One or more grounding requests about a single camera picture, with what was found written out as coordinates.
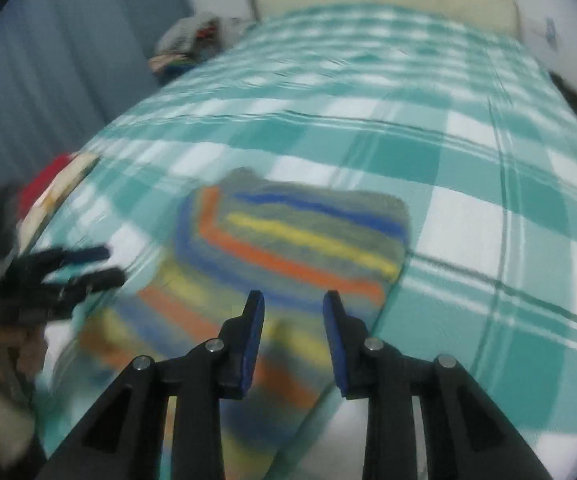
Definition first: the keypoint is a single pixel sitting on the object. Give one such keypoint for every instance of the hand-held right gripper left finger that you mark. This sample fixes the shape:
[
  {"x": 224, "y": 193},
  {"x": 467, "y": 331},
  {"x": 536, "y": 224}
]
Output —
[{"x": 253, "y": 340}]

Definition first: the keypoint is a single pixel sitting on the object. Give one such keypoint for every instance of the striped knit sweater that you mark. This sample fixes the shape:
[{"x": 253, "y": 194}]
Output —
[{"x": 293, "y": 245}]

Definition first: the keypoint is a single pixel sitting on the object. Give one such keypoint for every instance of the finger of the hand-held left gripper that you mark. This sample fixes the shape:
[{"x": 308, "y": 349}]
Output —
[
  {"x": 98, "y": 281},
  {"x": 83, "y": 255}
]

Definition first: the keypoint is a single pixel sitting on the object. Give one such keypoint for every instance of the pile of clothes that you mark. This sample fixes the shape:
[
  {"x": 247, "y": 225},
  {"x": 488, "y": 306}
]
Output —
[{"x": 188, "y": 40}]

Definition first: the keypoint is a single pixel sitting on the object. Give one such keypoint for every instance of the dark wooden nightstand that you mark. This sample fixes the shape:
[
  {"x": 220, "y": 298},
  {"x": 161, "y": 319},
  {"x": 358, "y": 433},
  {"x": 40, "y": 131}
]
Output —
[{"x": 571, "y": 95}]

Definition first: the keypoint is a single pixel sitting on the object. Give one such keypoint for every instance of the person's left hand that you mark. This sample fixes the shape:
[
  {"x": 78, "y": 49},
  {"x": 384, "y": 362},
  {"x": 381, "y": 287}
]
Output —
[{"x": 3, "y": 347}]

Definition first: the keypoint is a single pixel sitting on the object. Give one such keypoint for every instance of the green plaid bedspread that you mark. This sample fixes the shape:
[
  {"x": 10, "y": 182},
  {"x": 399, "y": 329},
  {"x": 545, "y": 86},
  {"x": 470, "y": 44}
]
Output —
[{"x": 468, "y": 260}]

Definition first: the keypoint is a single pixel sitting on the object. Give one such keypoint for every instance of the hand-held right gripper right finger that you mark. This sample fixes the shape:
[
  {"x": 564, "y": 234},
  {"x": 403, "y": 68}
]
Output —
[{"x": 336, "y": 345}]

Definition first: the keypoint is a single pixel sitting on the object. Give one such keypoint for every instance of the red and white cloth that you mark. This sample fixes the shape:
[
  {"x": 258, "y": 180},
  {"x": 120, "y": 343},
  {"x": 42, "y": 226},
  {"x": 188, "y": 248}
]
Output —
[{"x": 43, "y": 185}]

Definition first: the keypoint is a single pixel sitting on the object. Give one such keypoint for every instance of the blue curtain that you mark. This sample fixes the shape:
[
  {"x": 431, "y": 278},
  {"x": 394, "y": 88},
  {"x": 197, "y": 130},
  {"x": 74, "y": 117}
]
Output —
[{"x": 68, "y": 60}]

